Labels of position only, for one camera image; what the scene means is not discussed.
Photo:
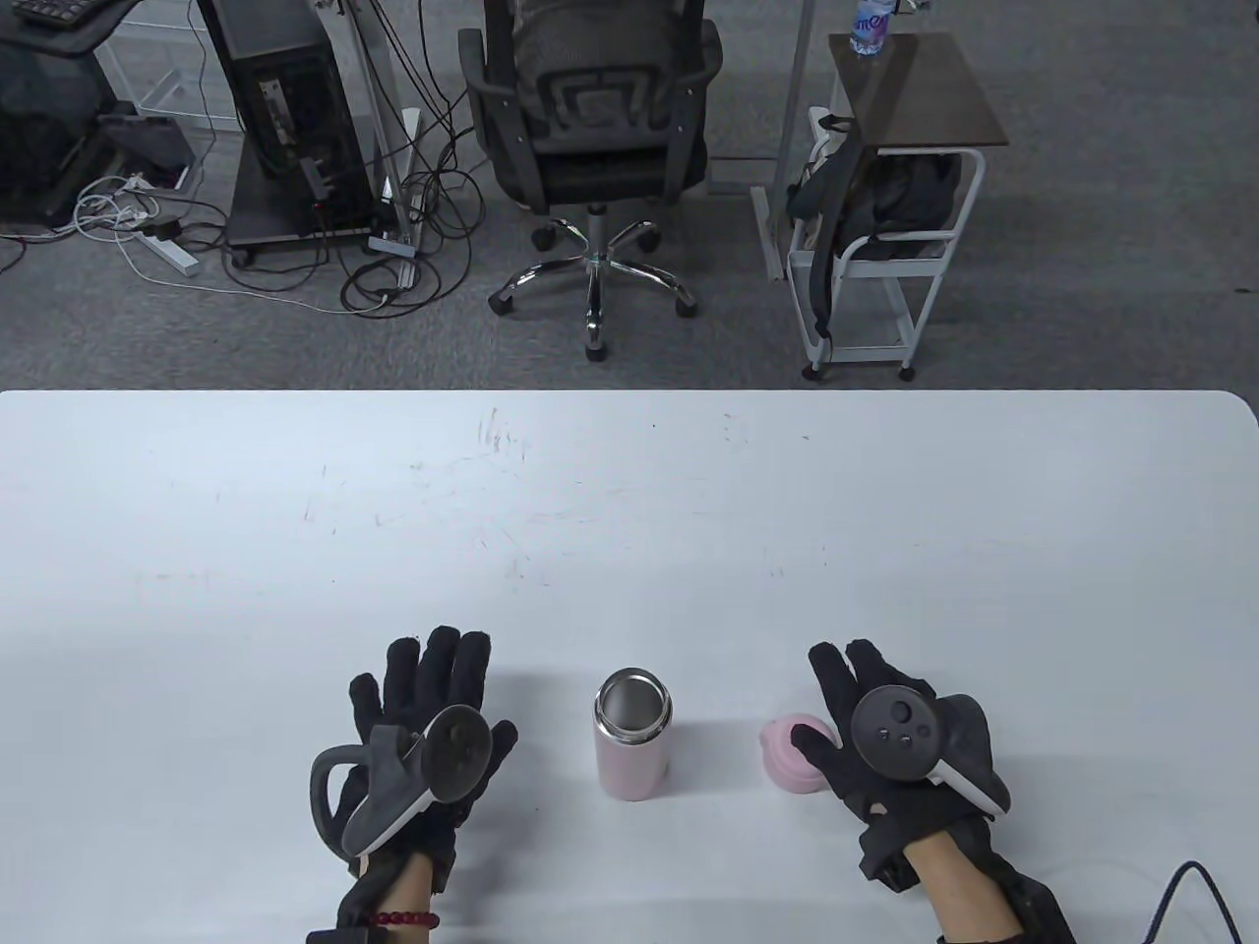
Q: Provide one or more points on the person's left hand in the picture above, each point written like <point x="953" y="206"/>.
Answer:
<point x="433" y="674"/>

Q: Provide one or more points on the person's right hand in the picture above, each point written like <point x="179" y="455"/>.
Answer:
<point x="841" y="688"/>

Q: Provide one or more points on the pink thermos cap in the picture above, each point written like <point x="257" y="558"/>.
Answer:
<point x="782" y="762"/>

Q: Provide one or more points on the pink thermos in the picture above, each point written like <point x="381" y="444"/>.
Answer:
<point x="634" y="767"/>

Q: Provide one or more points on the person's left forearm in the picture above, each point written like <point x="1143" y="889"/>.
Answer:
<point x="403" y="885"/>

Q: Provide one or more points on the grey VR controller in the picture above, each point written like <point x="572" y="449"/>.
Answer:
<point x="895" y="733"/>
<point x="457" y="752"/>

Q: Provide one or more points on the silver metal stand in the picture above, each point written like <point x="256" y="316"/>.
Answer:
<point x="393" y="246"/>

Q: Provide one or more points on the white metal pole stand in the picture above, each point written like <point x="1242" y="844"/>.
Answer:
<point x="777" y="231"/>

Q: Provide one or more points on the black wheeled computer stand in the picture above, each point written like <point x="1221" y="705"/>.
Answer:
<point x="261" y="214"/>

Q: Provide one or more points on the black backpack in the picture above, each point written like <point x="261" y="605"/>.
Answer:
<point x="900" y="197"/>

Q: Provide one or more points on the white power strip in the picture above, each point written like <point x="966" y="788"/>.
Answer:
<point x="169" y="253"/>

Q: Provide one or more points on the black office chair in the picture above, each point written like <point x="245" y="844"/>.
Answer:
<point x="590" y="167"/>

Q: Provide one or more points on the black computer tower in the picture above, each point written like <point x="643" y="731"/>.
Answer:
<point x="285" y="88"/>

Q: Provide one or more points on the white cart with dark top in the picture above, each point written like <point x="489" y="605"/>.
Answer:
<point x="920" y="88"/>

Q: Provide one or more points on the clear plastic water bottle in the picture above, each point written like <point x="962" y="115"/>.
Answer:
<point x="871" y="29"/>

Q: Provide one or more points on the black desk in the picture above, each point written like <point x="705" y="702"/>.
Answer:
<point x="69" y="37"/>

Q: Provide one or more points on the black keyboard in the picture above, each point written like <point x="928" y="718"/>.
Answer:
<point x="49" y="10"/>

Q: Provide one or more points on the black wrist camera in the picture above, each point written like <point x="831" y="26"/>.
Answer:
<point x="882" y="860"/>

